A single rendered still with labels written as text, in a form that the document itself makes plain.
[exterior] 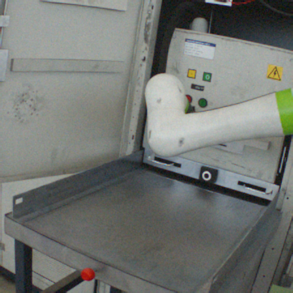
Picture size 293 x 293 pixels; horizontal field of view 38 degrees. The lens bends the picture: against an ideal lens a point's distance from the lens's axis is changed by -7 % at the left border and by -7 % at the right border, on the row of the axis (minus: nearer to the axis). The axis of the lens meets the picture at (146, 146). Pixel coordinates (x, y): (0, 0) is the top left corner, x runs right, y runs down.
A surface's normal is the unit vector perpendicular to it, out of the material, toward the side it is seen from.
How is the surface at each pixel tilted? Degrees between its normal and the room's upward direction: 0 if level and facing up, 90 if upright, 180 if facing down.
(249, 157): 90
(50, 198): 90
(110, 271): 90
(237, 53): 90
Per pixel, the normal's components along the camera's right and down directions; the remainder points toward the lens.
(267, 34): -0.47, 0.16
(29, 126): 0.69, 0.29
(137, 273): 0.15, -0.96
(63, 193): 0.87, 0.25
